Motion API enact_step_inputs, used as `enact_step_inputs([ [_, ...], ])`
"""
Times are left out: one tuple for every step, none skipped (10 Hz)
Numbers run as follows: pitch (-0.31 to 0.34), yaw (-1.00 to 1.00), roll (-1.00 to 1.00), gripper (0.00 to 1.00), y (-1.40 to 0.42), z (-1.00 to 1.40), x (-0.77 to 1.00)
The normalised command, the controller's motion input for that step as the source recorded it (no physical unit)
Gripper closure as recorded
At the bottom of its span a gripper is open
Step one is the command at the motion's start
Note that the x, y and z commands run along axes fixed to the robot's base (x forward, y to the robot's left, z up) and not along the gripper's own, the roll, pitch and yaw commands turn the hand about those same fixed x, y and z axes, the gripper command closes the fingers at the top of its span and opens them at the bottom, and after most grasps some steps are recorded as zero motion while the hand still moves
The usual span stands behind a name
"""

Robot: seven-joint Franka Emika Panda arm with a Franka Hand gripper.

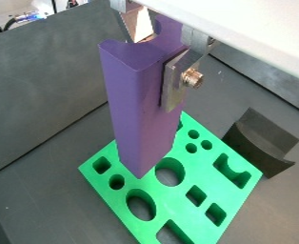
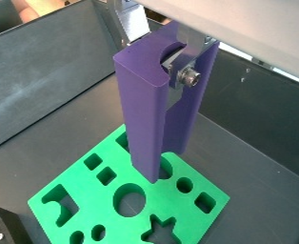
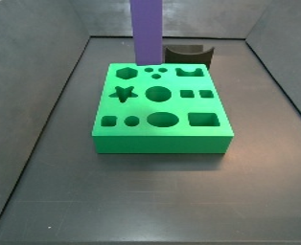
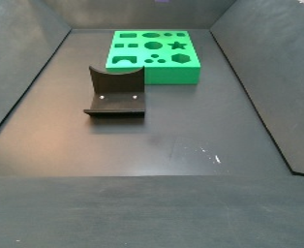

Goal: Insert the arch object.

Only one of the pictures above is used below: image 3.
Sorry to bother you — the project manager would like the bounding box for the purple arch block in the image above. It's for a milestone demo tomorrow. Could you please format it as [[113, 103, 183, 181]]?
[[130, 0, 163, 65]]

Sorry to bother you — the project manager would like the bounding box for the green shape sorter board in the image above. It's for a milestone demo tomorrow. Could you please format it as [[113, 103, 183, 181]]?
[[92, 63, 233, 153]]

